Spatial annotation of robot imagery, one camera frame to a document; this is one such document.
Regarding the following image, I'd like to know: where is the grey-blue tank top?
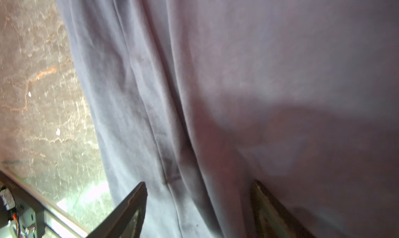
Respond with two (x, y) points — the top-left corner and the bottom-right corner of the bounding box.
(56, 0), (399, 238)

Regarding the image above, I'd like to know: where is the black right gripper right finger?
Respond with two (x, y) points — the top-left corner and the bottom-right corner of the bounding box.
(250, 180), (314, 238)

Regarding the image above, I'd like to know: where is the aluminium front rail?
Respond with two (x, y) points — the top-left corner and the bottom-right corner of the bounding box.
(1, 168), (89, 238)

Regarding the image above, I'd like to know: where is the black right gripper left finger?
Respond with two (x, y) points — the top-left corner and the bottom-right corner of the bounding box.
(87, 182), (148, 238)

